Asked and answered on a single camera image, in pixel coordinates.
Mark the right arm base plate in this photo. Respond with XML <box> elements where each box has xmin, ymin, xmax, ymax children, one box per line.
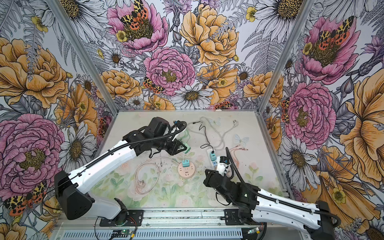
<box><xmin>220</xmin><ymin>209</ymin><xmax>263</xmax><ymax>226</ymax></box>

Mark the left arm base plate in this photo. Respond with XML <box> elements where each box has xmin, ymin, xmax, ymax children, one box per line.
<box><xmin>99</xmin><ymin>210</ymin><xmax>145</xmax><ymax>227</ymax></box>

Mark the green thin cable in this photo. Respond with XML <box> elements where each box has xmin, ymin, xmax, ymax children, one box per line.
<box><xmin>176</xmin><ymin>127</ymin><xmax>191</xmax><ymax>145</ymax></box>

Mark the teal green charger plug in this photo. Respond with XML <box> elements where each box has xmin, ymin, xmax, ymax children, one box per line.
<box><xmin>210</xmin><ymin>152</ymin><xmax>217</xmax><ymax>162</ymax></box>

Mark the round pink power socket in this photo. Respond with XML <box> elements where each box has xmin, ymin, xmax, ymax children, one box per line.
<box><xmin>178</xmin><ymin>162</ymin><xmax>196</xmax><ymax>179</ymax></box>

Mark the white blue power strip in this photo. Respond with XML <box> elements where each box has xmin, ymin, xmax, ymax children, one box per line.
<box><xmin>207</xmin><ymin>149</ymin><xmax>218</xmax><ymax>170</ymax></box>

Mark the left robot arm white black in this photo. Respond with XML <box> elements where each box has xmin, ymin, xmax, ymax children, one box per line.
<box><xmin>54</xmin><ymin>117</ymin><xmax>188</xmax><ymax>226</ymax></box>

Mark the white power strip cable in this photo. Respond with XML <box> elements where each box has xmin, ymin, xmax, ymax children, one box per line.
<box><xmin>187</xmin><ymin>116</ymin><xmax>239</xmax><ymax>151</ymax></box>

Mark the clear pink socket cable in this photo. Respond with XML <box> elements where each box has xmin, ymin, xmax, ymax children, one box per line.
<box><xmin>133</xmin><ymin>157</ymin><xmax>181</xmax><ymax>196</ymax></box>

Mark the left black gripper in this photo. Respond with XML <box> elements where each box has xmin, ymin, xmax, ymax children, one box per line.
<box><xmin>152</xmin><ymin>133</ymin><xmax>186</xmax><ymax>156</ymax></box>

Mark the pink charger cable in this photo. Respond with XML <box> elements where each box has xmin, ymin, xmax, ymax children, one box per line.
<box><xmin>228</xmin><ymin>146</ymin><xmax>249</xmax><ymax>170</ymax></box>

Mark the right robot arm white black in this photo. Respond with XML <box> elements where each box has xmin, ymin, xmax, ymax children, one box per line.
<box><xmin>204</xmin><ymin>170</ymin><xmax>341</xmax><ymax>240</ymax></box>

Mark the aluminium front rail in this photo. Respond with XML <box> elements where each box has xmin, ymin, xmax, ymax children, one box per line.
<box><xmin>50</xmin><ymin>208</ymin><xmax>310</xmax><ymax>240</ymax></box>

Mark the black thin cable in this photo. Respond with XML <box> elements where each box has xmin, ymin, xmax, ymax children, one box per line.
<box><xmin>191</xmin><ymin>120</ymin><xmax>215</xmax><ymax>152</ymax></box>

